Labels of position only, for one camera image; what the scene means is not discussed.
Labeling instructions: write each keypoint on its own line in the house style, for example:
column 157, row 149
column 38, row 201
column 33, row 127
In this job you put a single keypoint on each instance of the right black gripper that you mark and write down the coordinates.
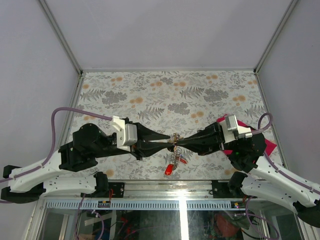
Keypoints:
column 211, row 139

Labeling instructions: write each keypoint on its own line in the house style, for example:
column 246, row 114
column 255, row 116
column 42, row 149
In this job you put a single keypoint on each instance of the pink cloth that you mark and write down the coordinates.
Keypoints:
column 270, row 146

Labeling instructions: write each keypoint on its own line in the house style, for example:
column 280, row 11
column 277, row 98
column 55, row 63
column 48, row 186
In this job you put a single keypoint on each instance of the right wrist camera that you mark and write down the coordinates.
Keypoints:
column 232, row 131

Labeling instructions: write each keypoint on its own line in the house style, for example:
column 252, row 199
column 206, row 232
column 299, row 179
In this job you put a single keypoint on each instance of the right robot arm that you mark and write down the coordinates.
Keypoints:
column 257, row 175

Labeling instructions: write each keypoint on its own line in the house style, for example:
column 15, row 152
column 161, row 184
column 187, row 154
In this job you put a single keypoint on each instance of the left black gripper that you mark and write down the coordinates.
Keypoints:
column 148, row 148

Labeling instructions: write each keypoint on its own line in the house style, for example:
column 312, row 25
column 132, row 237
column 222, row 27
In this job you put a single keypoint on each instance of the key bunch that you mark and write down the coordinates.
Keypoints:
column 176, row 156

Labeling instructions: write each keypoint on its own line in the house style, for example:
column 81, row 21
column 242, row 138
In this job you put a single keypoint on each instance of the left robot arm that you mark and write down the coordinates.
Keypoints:
column 48, row 177

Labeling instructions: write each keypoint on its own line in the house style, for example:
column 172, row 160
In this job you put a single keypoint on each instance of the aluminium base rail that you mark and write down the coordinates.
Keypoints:
column 157, row 195

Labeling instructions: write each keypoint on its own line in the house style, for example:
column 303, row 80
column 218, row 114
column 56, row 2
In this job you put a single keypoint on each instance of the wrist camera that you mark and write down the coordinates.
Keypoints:
column 126, row 133
column 232, row 131

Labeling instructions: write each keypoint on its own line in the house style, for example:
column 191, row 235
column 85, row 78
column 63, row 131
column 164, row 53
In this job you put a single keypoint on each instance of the floral table mat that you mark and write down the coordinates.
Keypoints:
column 170, row 102

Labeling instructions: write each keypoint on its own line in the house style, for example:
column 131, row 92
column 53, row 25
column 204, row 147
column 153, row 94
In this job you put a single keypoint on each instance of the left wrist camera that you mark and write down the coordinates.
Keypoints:
column 126, row 133

